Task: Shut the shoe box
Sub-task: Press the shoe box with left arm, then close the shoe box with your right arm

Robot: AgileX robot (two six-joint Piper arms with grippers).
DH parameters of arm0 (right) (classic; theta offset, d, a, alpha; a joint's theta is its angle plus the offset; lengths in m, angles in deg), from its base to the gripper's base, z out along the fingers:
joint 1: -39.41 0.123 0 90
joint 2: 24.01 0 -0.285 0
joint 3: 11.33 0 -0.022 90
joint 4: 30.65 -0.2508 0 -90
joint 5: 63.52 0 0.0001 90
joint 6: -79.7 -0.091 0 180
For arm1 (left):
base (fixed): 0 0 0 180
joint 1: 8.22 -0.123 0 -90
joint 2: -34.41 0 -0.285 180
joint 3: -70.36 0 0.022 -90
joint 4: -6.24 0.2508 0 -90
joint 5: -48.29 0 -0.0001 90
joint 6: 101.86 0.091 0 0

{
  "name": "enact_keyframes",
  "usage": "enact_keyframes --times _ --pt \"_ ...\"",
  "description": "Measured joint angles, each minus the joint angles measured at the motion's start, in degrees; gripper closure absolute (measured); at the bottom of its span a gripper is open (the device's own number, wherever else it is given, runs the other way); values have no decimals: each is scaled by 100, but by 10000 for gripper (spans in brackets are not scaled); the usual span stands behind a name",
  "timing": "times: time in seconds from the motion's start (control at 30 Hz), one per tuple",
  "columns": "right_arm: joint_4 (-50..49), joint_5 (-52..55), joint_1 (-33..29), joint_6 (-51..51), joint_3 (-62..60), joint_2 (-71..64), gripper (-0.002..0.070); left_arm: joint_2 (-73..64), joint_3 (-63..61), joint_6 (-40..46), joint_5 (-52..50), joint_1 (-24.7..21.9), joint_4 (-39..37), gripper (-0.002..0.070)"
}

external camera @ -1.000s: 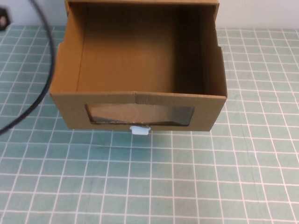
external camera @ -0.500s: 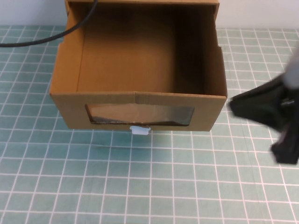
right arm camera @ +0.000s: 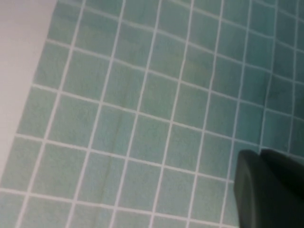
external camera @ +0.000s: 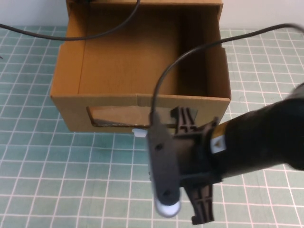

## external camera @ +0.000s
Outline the green checkered tablecloth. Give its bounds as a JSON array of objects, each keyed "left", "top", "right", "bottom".
[{"left": 0, "top": 25, "right": 304, "bottom": 228}]

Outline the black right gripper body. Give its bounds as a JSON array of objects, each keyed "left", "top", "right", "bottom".
[{"left": 173, "top": 116, "right": 225, "bottom": 189}]

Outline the black camera cable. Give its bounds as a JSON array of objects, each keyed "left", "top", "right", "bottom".
[
  {"left": 0, "top": 0, "right": 141, "bottom": 41},
  {"left": 151, "top": 23, "right": 304, "bottom": 119}
]

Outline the cardboard drawer with window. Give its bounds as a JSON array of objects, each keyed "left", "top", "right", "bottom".
[{"left": 49, "top": 1, "right": 231, "bottom": 133}]

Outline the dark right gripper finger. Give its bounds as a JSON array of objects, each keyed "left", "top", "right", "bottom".
[
  {"left": 170, "top": 106, "right": 202, "bottom": 138},
  {"left": 184, "top": 182, "right": 216, "bottom": 225}
]

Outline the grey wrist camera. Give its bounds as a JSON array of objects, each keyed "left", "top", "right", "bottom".
[{"left": 147, "top": 111, "right": 182, "bottom": 218}]

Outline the white plastic drawer handle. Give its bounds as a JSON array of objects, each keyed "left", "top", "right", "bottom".
[{"left": 132, "top": 129, "right": 148, "bottom": 138}]

